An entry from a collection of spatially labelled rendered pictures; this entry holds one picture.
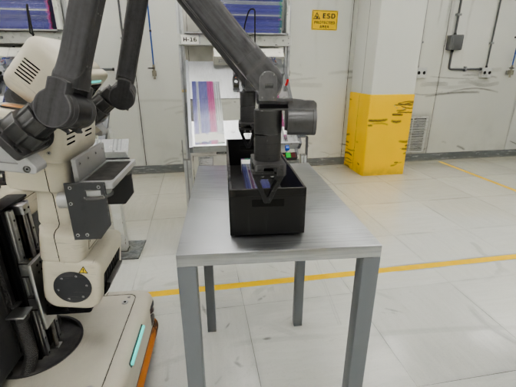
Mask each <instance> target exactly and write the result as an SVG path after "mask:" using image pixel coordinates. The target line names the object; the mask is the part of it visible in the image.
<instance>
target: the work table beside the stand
mask: <svg viewBox="0 0 516 387"><path fill-rule="evenodd" d="M290 165H291V167H292V168H293V169H294V170H295V172H296V173H297V175H298V176H299V178H300V179H301V181H302V182H303V183H304V185H305V186H306V213H305V227H304V233H274V234H257V235H239V236H231V235H230V212H229V196H228V180H227V165H212V166H198V168H197V174H196V177H195V180H194V183H193V189H192V192H191V195H190V201H189V204H188V208H187V213H186V216H185V220H184V225H183V229H182V232H181V235H180V241H179V244H178V248H177V253H176V262H177V278H178V286H179V294H180V310H181V319H182V327H183V335H184V351H185V359H186V367H187V383H188V387H206V377H205V366H204V355H203V333H202V322H201V311H200V291H199V279H198V268H197V267H198V266H203V269H204V282H205V293H206V306H207V330H208V332H216V331H217V319H216V304H215V289H214V274H213V266H216V265H231V264H246V263H275V262H290V261H295V270H294V288H293V325H294V326H301V325H302V321H303V294H304V279H305V265H306V260H334V259H350V258H356V269H355V276H354V283H353V291H352V303H351V310H350V317H349V330H348V337H347V344H346V357H345V364H344V371H343V378H342V387H362V383H363V377H364V371H365V366H366V356H367V350H368V344H369V334H370V329H371V323H372V313H373V307H374V302H375V291H376V285H377V279H378V274H379V264H380V258H381V257H380V256H381V252H382V244H381V243H380V242H379V241H378V240H377V239H376V238H375V237H374V236H373V235H372V234H371V232H370V231H369V230H368V229H367V228H366V227H365V226H364V224H363V223H362V222H361V221H360V220H359V219H358V218H357V216H356V215H355V214H354V213H353V212H352V211H351V210H350V209H349V208H348V207H347V206H346V205H345V204H344V202H343V201H342V200H341V199H340V198H339V197H338V196H337V194H336V193H335V192H334V191H333V190H332V189H331V188H330V186H329V185H328V184H327V183H326V182H325V181H324V179H322V178H321V177H320V176H319V175H318V174H317V172H316V171H315V170H314V169H313V168H312V167H311V166H310V164H309V163H301V164H290Z"/></svg>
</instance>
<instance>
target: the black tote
mask: <svg viewBox="0 0 516 387"><path fill-rule="evenodd" d="M251 154H254V139H253V143H252V144H251V147H250V148H246V146H245V144H244V142H243V139H227V180H228V196H229V212H230V235H231V236H239V235H257V234H275V233H304V227H305V213H306V186H305V185H304V183H303V182H302V181H301V179H300V178H299V176H298V175H297V173H296V172H295V170H294V169H293V168H292V167H291V165H290V164H289V162H288V161H287V159H286V158H285V157H284V156H283V154H282V152H281V158H282V159H283V160H284V162H285V163H286V176H284V178H283V179H282V181H281V183H280V185H279V186H278V188H277V190H276V192H275V194H274V196H273V199H272V200H271V202H270V203H264V202H263V199H262V197H261V195H260V192H259V190H258V188H252V189H245V187H244V183H243V175H242V171H241V167H240V158H250V155H251ZM271 189H272V188H263V190H264V193H265V195H266V197H268V196H269V194H270V191H271Z"/></svg>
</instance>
